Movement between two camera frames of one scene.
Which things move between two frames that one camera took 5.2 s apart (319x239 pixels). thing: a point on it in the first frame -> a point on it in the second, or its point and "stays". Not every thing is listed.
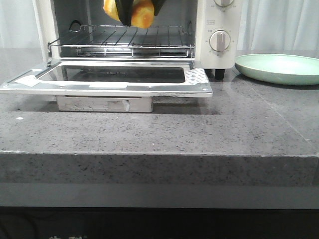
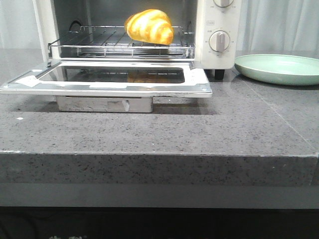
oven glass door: [179, 78] stays
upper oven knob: [223, 3] stays
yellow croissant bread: [142, 14] -> [151, 26]
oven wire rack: [128, 42] stays
